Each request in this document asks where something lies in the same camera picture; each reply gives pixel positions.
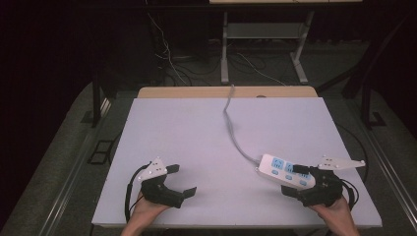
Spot grey power strip cable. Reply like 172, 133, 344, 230
223, 84, 264, 165

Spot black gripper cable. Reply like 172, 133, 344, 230
124, 162, 151, 224
333, 121, 370, 211

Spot white power strip blue sockets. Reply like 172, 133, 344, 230
255, 153, 318, 192

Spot thin white floor cable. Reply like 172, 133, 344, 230
147, 12, 189, 86
235, 52, 287, 87

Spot black metal stand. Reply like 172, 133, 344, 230
359, 78, 387, 131
81, 67, 114, 129

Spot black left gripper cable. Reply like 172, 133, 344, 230
124, 162, 151, 224

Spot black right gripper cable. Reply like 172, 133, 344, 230
333, 121, 370, 211

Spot person's left hand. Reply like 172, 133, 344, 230
130, 192, 172, 224

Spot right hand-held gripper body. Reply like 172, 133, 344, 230
297, 155, 367, 208

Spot white metal desk frame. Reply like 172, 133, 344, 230
208, 0, 364, 86

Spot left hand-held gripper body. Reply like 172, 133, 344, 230
137, 156, 185, 209

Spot aluminium rail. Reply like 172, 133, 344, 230
346, 99, 417, 227
38, 97, 113, 236

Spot person's right hand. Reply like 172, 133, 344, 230
309, 197, 354, 228

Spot black rectangular floor frame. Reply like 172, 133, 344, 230
87, 140, 115, 165

